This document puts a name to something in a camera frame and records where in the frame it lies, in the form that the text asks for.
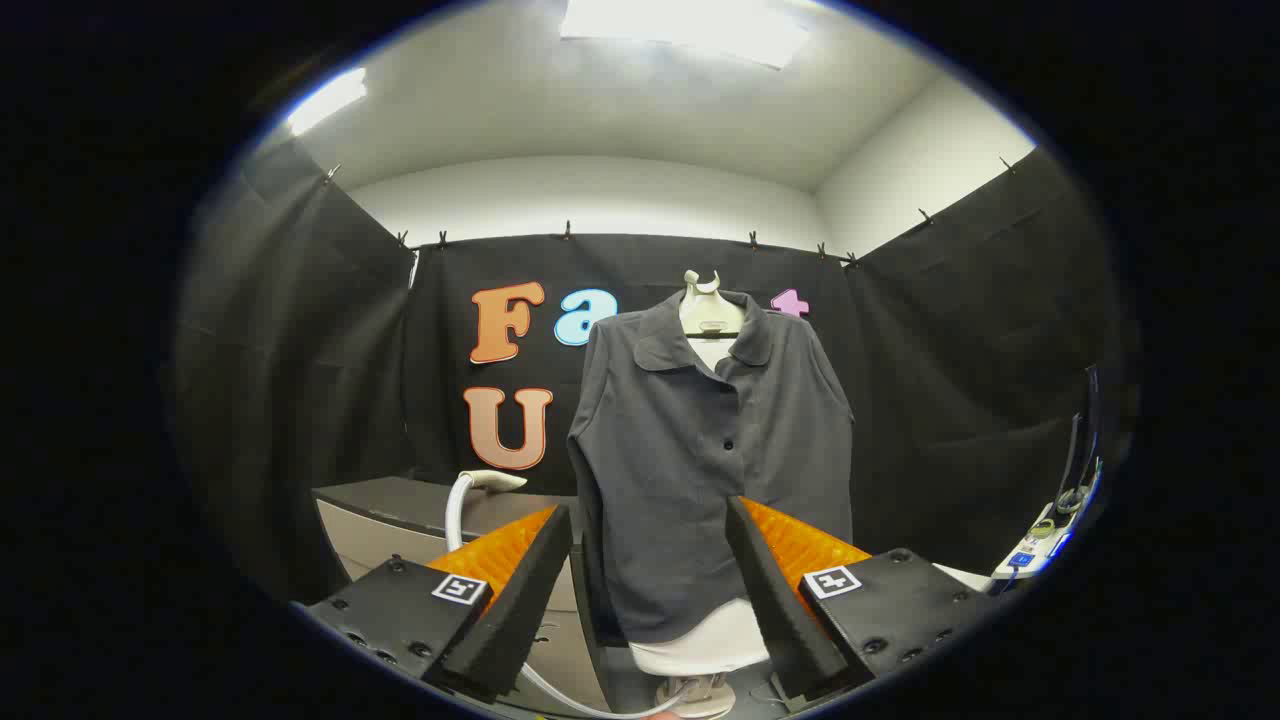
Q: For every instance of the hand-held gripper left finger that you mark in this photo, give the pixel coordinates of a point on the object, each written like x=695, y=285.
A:
x=520, y=600

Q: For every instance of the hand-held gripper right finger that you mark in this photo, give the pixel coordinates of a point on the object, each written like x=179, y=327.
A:
x=775, y=600

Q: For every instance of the white garment steamer head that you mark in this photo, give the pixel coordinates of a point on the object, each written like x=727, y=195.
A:
x=490, y=480

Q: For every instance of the dark grey button shirt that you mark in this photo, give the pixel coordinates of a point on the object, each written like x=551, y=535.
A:
x=680, y=470

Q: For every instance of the grey top drawer cabinet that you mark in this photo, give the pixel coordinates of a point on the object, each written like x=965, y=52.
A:
x=400, y=505

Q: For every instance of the white power strip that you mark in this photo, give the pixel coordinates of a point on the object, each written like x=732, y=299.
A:
x=1030, y=555

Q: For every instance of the cream mannequin torso stand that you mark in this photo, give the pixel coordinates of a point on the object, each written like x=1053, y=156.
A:
x=710, y=315

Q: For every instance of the black backdrop cloth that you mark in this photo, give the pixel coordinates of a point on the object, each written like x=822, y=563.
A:
x=300, y=380

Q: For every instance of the small ceiling light panel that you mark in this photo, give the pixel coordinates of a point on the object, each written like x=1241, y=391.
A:
x=325, y=100

